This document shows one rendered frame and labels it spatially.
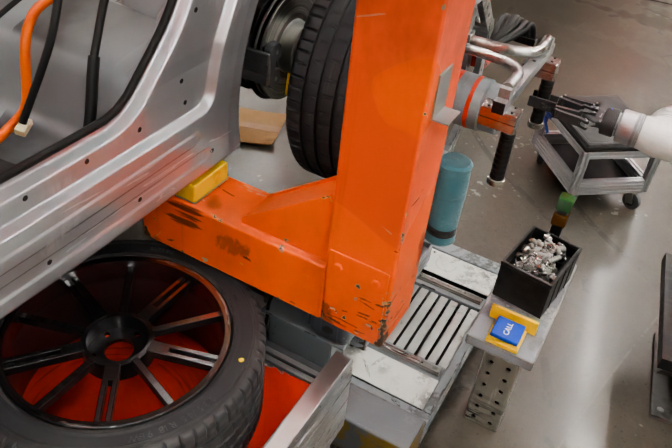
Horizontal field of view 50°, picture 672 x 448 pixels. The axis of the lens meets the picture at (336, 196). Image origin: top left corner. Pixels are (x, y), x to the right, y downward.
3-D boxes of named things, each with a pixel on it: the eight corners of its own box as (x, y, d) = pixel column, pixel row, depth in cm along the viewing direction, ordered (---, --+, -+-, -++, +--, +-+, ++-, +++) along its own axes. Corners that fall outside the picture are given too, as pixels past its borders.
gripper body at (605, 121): (609, 143, 190) (574, 131, 193) (616, 129, 196) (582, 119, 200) (618, 118, 186) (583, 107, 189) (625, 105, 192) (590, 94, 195)
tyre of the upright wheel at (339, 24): (416, -74, 212) (300, -47, 160) (492, -55, 204) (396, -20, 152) (376, 128, 245) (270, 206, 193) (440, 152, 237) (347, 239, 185)
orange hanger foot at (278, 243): (184, 203, 197) (180, 90, 176) (353, 279, 179) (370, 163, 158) (142, 235, 184) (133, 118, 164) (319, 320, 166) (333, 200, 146)
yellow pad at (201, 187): (185, 159, 185) (184, 143, 183) (229, 178, 181) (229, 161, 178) (149, 184, 175) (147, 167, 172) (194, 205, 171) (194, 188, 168)
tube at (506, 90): (457, 50, 183) (466, 10, 177) (531, 73, 177) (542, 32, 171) (430, 75, 171) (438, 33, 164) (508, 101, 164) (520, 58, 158)
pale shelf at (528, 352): (517, 249, 210) (519, 241, 208) (574, 272, 204) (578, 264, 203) (464, 342, 179) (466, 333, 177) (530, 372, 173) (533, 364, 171)
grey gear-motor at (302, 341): (256, 293, 234) (260, 207, 213) (371, 349, 219) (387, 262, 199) (222, 327, 221) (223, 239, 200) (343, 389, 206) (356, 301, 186)
